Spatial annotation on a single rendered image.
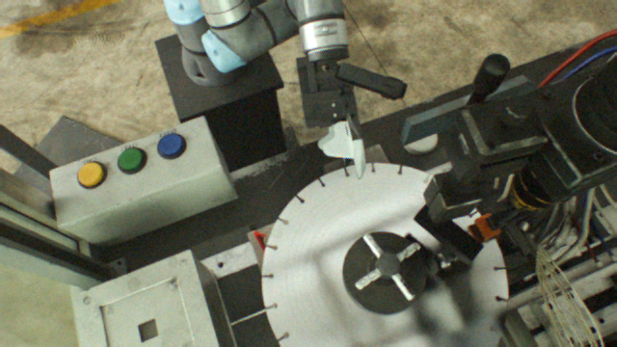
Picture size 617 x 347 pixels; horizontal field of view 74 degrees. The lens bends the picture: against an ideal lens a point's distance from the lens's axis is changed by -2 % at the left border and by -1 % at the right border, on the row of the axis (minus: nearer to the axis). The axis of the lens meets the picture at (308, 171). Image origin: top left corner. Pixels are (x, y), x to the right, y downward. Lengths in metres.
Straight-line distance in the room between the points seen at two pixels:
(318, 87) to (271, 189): 0.26
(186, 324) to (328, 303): 0.21
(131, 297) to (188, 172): 0.21
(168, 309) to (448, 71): 1.64
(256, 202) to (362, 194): 0.28
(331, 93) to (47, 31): 2.02
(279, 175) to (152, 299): 0.35
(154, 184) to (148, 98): 1.30
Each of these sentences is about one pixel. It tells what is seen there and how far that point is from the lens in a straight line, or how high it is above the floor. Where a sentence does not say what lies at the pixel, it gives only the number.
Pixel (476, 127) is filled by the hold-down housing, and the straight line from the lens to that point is 0.33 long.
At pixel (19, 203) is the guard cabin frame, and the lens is 0.73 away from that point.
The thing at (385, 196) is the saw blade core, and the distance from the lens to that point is 0.62.
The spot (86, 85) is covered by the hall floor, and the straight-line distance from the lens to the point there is 2.19.
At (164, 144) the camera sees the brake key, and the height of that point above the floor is 0.91.
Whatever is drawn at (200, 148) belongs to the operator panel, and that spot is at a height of 0.90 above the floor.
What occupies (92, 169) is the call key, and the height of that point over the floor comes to 0.91.
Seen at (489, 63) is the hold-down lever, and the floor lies 1.28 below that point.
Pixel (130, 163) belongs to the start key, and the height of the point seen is 0.91.
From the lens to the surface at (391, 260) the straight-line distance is 0.54.
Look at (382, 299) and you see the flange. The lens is 0.57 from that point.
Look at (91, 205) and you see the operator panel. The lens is 0.77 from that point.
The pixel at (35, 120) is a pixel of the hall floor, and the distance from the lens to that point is 2.20.
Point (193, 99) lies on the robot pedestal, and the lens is 0.99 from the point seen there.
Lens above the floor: 1.52
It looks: 65 degrees down
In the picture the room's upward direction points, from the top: 5 degrees counter-clockwise
